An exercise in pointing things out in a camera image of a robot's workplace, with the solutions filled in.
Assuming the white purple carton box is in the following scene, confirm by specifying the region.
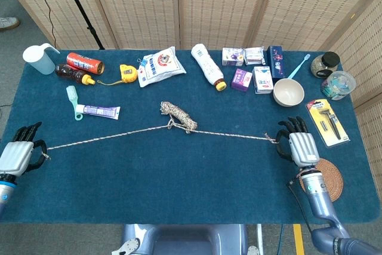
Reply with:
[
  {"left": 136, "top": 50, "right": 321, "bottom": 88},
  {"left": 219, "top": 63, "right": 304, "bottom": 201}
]
[{"left": 221, "top": 47, "right": 245, "bottom": 67}]

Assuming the white salt bag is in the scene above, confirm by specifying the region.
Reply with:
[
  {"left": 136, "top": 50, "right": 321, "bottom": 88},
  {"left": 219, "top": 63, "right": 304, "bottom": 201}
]
[{"left": 137, "top": 46, "right": 187, "bottom": 88}]

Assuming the dark blue box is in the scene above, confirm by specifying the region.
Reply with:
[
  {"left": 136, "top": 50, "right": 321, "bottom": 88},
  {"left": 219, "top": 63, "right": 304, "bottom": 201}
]
[{"left": 266, "top": 45, "right": 287, "bottom": 79}]

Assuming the red orange drink can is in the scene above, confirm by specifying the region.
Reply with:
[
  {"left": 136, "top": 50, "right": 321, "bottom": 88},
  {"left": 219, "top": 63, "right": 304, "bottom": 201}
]
[{"left": 66, "top": 52, "right": 105, "bottom": 75}]

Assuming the blue felt table mat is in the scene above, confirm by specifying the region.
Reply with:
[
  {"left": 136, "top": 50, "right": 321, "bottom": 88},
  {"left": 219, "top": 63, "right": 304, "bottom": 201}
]
[{"left": 0, "top": 48, "right": 377, "bottom": 225}]

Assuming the brown tea bottle yellow cap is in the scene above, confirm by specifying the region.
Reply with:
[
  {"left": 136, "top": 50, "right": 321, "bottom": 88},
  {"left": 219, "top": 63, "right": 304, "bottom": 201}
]
[{"left": 55, "top": 63, "right": 96, "bottom": 85}]

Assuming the green white brush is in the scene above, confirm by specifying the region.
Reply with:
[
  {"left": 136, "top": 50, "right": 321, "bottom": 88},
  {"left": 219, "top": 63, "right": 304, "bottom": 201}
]
[{"left": 66, "top": 85, "right": 83, "bottom": 122}]

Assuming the white blue box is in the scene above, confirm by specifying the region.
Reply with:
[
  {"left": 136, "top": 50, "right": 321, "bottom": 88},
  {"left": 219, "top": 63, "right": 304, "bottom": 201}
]
[{"left": 252, "top": 66, "right": 274, "bottom": 94}]

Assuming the small purple box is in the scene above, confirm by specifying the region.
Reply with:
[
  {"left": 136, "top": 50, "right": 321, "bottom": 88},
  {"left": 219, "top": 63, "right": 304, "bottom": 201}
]
[{"left": 230, "top": 68, "right": 253, "bottom": 93}]

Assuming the clear jar of clips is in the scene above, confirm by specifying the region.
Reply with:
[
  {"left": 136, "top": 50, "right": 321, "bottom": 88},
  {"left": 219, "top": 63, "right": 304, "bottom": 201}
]
[{"left": 320, "top": 70, "right": 356, "bottom": 101}]

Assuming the beige bowl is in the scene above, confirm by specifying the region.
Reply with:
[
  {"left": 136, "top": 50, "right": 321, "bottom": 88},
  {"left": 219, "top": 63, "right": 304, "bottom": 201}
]
[{"left": 273, "top": 78, "right": 305, "bottom": 108}]

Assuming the brown woven coaster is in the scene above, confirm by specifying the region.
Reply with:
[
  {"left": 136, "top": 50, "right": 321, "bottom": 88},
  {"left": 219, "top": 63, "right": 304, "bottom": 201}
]
[{"left": 300, "top": 159, "right": 344, "bottom": 202}]

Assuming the white purple toothpaste tube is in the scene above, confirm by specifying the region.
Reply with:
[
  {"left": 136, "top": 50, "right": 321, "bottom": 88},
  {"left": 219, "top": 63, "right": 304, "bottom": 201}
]
[{"left": 75, "top": 104, "right": 121, "bottom": 120}]

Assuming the glass jar black lid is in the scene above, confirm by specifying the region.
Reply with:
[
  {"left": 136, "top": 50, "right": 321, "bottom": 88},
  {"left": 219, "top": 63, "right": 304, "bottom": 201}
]
[{"left": 310, "top": 51, "right": 341, "bottom": 79}]

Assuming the blue floor cable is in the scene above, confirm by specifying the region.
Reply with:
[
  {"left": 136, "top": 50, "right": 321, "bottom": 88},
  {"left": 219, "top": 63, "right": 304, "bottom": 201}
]
[{"left": 276, "top": 224, "right": 285, "bottom": 255}]

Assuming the white tissue packet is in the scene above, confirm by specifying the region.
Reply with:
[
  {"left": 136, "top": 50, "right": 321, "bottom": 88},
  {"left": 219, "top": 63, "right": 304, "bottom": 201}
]
[{"left": 243, "top": 46, "right": 266, "bottom": 66}]

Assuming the white bottle yellow cap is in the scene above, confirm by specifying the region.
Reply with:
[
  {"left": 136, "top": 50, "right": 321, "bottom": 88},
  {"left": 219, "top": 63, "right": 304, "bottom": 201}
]
[{"left": 190, "top": 44, "right": 227, "bottom": 91}]

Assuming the light blue spoon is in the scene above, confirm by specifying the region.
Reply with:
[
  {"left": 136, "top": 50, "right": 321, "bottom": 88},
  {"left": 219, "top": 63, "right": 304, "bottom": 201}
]
[{"left": 286, "top": 53, "right": 312, "bottom": 79}]

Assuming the beige braided rope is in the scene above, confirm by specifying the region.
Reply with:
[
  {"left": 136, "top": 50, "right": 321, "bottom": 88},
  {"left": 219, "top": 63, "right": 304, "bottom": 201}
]
[{"left": 43, "top": 101, "right": 277, "bottom": 160}]

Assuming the thin black hanging cable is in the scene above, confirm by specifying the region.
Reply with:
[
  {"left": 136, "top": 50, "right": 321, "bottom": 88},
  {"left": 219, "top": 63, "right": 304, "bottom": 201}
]
[{"left": 29, "top": 0, "right": 57, "bottom": 49}]

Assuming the white sneaker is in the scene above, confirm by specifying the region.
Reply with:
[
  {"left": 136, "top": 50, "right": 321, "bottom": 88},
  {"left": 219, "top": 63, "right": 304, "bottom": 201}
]
[{"left": 0, "top": 17, "right": 21, "bottom": 32}]

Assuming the yellow tape measure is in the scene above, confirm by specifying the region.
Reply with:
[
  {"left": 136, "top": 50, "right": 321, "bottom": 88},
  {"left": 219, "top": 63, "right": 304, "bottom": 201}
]
[{"left": 96, "top": 63, "right": 138, "bottom": 86}]

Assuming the white plastic pitcher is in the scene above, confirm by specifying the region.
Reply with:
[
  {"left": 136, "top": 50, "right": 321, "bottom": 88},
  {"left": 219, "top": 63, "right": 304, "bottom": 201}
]
[{"left": 22, "top": 42, "right": 60, "bottom": 75}]

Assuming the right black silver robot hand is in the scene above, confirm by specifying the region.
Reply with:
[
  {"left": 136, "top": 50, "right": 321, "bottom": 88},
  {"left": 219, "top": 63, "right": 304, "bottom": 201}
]
[{"left": 275, "top": 116, "right": 321, "bottom": 168}]

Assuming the black tripod pole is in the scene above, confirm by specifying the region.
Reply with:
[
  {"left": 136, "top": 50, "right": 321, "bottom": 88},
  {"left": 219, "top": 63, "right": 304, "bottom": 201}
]
[{"left": 57, "top": 0, "right": 106, "bottom": 50}]

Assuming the yellow razor package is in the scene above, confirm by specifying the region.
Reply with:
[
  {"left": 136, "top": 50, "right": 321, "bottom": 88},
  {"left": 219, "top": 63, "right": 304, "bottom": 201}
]
[{"left": 305, "top": 99, "right": 351, "bottom": 148}]

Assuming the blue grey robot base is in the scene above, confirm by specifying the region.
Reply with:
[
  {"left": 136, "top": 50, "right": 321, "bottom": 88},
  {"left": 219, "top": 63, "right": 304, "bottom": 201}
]
[{"left": 112, "top": 224, "right": 260, "bottom": 255}]

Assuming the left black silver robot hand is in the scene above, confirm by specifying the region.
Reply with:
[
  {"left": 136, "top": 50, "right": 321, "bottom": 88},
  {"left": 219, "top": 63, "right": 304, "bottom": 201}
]
[{"left": 0, "top": 121, "right": 48, "bottom": 177}]

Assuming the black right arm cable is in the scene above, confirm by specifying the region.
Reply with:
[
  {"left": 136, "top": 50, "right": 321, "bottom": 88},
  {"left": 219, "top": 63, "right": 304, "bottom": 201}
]
[{"left": 286, "top": 171, "right": 317, "bottom": 238}]

